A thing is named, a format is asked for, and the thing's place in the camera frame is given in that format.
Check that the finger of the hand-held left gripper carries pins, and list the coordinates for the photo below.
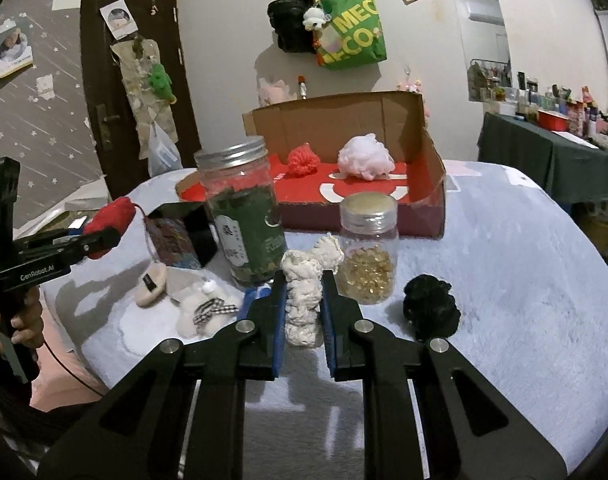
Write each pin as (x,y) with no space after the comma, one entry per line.
(59,235)
(91,247)

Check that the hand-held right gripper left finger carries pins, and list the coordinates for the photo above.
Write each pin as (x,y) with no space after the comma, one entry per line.
(279,332)

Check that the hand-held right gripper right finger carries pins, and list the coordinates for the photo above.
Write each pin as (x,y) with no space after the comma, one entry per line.
(329,332)

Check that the red scrunchie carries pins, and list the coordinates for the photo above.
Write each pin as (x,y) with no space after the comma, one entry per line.
(113,217)
(304,161)

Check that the cream knitted scrunchie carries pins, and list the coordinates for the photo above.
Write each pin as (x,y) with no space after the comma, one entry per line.
(304,305)

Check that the beige powder puff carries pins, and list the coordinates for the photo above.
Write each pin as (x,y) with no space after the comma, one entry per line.
(151,285)

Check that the white plush bunny clip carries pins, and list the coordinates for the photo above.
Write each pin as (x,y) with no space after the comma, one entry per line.
(199,315)

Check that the black scrunchie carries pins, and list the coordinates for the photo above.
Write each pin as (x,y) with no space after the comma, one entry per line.
(431,305)

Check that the cardboard box with red inside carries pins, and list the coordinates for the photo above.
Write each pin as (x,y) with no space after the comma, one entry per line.
(364,120)

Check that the person's left forearm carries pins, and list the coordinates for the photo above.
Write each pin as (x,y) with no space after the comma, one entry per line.
(29,410)

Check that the person's left hand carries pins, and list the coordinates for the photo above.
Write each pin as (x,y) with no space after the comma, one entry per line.
(28,322)

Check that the dark printed box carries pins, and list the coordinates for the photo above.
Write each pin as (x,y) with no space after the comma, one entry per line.
(171,240)

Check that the clear jar with golden capsules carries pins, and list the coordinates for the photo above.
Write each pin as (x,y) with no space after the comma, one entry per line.
(368,260)

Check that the glass jar with green leaves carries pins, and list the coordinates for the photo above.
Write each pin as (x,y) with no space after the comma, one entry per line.
(244,220)

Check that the clear plastic bag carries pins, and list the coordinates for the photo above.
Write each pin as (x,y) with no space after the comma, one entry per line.
(164,152)

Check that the beige hanging organizer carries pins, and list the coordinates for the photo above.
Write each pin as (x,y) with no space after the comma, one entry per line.
(134,90)

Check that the dark brown door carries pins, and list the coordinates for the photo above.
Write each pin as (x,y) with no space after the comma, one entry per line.
(96,75)

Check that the green plush toy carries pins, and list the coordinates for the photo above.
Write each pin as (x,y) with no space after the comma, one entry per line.
(161,82)

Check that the pink fluffy scrunchie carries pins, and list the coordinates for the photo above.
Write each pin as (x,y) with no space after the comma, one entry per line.
(366,156)

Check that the photo card on door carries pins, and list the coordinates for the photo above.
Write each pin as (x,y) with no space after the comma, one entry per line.
(117,20)

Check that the pink plush toy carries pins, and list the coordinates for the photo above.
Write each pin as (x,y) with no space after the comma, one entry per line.
(274,91)

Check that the small bottle with red cap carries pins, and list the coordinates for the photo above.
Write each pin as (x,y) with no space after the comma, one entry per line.
(302,89)

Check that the small pink doll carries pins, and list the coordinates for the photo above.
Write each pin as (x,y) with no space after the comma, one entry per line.
(409,86)

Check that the table with dark green cloth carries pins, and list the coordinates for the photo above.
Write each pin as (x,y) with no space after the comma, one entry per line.
(528,155)

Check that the black bag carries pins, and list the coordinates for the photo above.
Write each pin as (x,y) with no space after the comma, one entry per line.
(289,25)

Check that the green tote bag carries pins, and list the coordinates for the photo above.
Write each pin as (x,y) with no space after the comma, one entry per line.
(356,35)

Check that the red container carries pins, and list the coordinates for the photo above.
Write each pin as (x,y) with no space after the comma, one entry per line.
(552,120)

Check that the white plush charm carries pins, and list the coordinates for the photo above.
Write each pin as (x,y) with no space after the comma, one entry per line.
(315,19)

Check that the arched mirror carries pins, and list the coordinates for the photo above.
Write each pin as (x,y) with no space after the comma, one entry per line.
(476,45)

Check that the cluster of cosmetics bottles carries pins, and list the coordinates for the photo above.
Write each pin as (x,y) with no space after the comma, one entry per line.
(583,105)

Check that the wall calendar with photo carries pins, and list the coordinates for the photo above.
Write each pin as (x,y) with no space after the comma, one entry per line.
(13,47)

